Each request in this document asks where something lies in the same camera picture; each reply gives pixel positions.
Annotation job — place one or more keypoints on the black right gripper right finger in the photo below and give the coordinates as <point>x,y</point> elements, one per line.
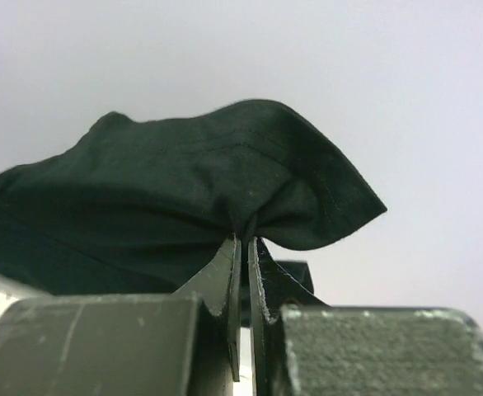
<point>301,346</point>

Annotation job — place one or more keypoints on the black t shirt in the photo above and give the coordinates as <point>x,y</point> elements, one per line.
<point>140,207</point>

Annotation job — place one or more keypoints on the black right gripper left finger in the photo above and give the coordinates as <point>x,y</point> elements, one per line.
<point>185,343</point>

